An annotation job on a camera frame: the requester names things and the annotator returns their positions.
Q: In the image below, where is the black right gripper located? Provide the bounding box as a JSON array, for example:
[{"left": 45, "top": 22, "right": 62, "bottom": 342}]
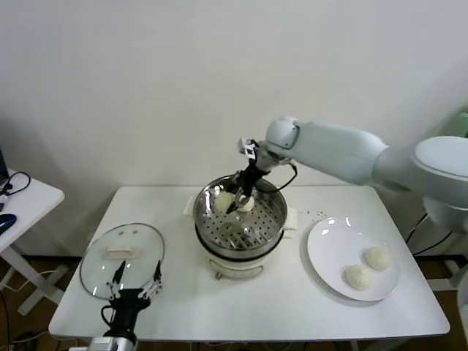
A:
[{"left": 225, "top": 166, "right": 264, "bottom": 216}]

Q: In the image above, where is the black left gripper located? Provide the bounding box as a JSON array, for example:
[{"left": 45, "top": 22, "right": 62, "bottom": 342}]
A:
[{"left": 103, "top": 259, "right": 164, "bottom": 339}]

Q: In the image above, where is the white steamed baozi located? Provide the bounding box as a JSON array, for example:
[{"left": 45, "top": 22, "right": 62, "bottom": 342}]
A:
[
  {"left": 364, "top": 246, "right": 391, "bottom": 271},
  {"left": 343, "top": 265, "right": 374, "bottom": 292},
  {"left": 217, "top": 192, "right": 237, "bottom": 214},
  {"left": 237, "top": 195, "right": 255, "bottom": 214}
]

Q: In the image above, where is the steel perforated steamer basket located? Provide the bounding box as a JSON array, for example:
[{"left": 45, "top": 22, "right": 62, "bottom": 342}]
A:
[{"left": 182, "top": 174, "right": 300, "bottom": 257}]

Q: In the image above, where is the glass pot lid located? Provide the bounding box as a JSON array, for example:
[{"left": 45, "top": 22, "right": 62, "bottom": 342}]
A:
[{"left": 79, "top": 222, "right": 165, "bottom": 301}]

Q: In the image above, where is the white electric cooker base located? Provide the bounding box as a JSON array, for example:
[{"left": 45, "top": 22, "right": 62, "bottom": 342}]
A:
[{"left": 195, "top": 224, "right": 295, "bottom": 282}]

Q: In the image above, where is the white round plate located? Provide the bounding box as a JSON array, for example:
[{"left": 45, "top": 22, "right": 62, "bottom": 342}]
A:
[{"left": 306, "top": 216, "right": 401, "bottom": 303}]

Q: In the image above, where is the white side table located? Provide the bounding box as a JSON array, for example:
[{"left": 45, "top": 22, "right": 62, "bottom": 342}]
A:
[{"left": 0, "top": 168, "right": 66, "bottom": 317}]

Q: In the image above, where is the blue computer mouse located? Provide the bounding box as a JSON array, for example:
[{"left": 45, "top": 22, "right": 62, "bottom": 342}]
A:
[{"left": 0, "top": 214, "right": 18, "bottom": 235}]

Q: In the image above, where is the dark laptop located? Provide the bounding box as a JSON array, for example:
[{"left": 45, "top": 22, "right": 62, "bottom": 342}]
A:
[{"left": 0, "top": 148, "right": 10, "bottom": 187}]

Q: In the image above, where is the pale green box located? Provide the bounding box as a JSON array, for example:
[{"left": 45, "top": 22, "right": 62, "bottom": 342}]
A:
[{"left": 448, "top": 105, "right": 468, "bottom": 139}]

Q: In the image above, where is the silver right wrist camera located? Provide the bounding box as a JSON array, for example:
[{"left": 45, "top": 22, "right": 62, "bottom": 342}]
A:
[{"left": 237, "top": 137, "right": 258, "bottom": 159}]

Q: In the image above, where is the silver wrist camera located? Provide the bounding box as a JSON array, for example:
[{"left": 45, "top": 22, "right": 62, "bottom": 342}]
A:
[
  {"left": 237, "top": 137, "right": 258, "bottom": 159},
  {"left": 89, "top": 336, "right": 120, "bottom": 351}
]

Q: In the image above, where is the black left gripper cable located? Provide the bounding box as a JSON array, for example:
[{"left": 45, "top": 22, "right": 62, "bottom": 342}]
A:
[{"left": 100, "top": 305, "right": 118, "bottom": 327}]

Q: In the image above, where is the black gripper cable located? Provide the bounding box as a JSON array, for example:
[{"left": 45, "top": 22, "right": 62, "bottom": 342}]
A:
[
  {"left": 100, "top": 305, "right": 118, "bottom": 327},
  {"left": 255, "top": 162, "right": 298, "bottom": 194}
]

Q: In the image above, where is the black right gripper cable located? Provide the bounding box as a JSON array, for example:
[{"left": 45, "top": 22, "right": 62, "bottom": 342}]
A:
[{"left": 255, "top": 162, "right": 298, "bottom": 194}]

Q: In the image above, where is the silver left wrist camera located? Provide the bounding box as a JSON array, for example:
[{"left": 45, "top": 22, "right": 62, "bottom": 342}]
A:
[{"left": 89, "top": 336, "right": 120, "bottom": 351}]

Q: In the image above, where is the black headset cable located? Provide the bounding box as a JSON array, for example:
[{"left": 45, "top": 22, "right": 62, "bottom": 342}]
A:
[{"left": 0, "top": 172, "right": 32, "bottom": 200}]

